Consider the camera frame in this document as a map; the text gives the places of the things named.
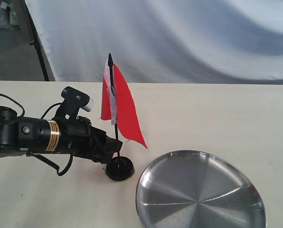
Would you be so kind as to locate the red flag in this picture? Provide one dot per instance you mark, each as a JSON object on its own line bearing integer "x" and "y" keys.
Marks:
{"x": 118, "y": 105}

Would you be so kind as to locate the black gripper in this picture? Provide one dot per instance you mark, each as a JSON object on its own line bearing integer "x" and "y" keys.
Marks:
{"x": 83, "y": 140}

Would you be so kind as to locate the round metal plate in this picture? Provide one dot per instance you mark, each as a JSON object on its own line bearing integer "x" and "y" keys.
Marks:
{"x": 195, "y": 189}

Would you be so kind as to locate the green white sack bag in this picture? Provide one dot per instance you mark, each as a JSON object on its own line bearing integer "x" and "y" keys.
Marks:
{"x": 14, "y": 22}

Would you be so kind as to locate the black backdrop stand pole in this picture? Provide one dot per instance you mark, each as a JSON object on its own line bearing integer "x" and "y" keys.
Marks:
{"x": 36, "y": 44}

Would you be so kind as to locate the black round flag base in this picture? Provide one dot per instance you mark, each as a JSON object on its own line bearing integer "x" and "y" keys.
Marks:
{"x": 120, "y": 168}

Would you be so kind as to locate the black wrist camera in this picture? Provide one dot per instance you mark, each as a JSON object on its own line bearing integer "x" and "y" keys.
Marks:
{"x": 74, "y": 100}

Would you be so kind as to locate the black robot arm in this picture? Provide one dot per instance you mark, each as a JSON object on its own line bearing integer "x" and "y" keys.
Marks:
{"x": 57, "y": 141}

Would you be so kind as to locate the white backdrop cloth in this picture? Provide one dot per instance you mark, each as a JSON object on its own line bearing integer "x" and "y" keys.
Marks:
{"x": 163, "y": 41}

